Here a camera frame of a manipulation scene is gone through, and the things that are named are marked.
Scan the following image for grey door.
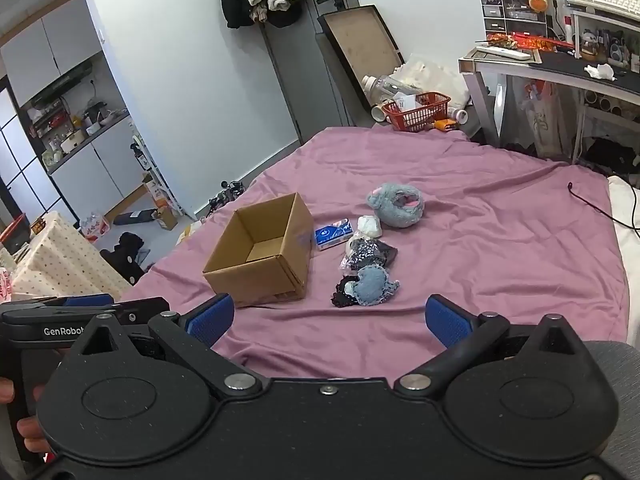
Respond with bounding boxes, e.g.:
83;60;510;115
260;0;358;143

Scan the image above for black-framed brown board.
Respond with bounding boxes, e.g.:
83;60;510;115
317;4;405;111

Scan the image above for printed cardboard carton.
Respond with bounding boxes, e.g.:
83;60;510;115
145;175;181;231

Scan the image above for white plastic bag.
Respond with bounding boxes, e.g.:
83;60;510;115
395;55;471;111

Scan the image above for black cable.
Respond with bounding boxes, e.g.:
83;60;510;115
567;182;640;231

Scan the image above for pink bed sheet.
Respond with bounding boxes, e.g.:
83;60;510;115
120;126;630;378

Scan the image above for pack of water bottles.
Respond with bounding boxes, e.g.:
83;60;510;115
80;214;112;243

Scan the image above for blue tissue pack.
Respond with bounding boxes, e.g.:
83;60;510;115
314;217;355;252

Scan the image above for black desk mat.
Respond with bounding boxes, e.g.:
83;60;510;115
530;52;640;93

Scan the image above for fuzzy blue-grey plush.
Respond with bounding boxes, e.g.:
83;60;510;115
366;182;426;230

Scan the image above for black bag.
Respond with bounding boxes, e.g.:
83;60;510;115
100;231;146;283

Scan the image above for blue-grey heart-shaped cushion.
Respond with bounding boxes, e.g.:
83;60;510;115
345;266;401;306

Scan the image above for range hood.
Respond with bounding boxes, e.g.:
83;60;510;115
30;67;96;103

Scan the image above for red storage box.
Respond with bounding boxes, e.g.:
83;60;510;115
0;214;28;251

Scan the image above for white wall cabinets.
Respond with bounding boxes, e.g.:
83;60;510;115
0;0;103;106

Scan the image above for white pillow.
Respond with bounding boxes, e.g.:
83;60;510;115
607;175;640;346

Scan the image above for white desk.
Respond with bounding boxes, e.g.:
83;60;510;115
458;47;640;161

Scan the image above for clear plastic bottle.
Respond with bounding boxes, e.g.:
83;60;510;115
362;74;426;108

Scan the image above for black patterned cloth packet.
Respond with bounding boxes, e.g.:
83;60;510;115
340;237;399;273

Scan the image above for white desk riser shelf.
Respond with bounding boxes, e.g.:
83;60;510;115
565;5;640;61

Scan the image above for white remote control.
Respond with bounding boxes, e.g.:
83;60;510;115
475;44;531;60

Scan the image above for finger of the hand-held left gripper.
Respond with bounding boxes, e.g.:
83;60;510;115
35;294;117;309

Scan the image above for crumpled white tissue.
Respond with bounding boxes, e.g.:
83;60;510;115
584;62;617;81

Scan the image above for brown cardboard box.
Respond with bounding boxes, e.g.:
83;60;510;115
202;192;315;308

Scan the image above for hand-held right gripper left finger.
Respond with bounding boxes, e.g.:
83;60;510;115
70;292;263;403

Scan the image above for white tote bag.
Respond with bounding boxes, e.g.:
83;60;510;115
522;80;576;161

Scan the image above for black lace scrunchie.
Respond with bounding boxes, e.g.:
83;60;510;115
330;274;361;308

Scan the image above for person's left hand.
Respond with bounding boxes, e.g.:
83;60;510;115
0;379;51;456

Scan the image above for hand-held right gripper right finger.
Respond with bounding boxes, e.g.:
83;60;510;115
392;294;588;403

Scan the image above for polka-dot tablecloth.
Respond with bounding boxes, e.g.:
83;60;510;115
10;210;133;301

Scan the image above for red plastic basket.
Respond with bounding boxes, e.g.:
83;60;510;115
382;91;452;132

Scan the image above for grey drawer organizer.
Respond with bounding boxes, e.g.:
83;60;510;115
480;0;548;38

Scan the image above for white kitchen counter cabinet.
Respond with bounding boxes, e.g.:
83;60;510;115
47;115;151;211

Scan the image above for black-framed glass partition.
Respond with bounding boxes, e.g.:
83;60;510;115
0;77;63;226

